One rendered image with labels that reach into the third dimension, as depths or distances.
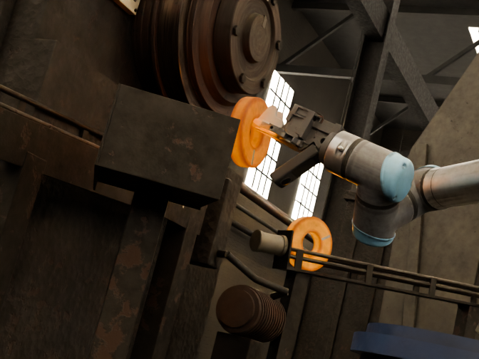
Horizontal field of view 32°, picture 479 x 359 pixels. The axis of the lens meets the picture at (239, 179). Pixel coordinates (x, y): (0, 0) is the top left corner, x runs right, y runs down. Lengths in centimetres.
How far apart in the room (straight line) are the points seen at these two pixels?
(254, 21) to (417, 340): 127
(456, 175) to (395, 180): 13
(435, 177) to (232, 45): 58
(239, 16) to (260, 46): 13
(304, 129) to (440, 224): 297
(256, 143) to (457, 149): 300
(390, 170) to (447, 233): 300
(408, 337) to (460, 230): 366
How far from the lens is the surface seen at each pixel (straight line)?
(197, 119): 133
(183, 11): 193
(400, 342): 92
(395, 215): 171
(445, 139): 479
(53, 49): 172
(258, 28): 206
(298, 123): 173
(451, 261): 455
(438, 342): 91
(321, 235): 235
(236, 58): 198
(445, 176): 171
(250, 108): 175
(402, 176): 163
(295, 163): 171
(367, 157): 164
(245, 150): 175
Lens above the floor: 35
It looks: 12 degrees up
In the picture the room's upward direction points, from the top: 14 degrees clockwise
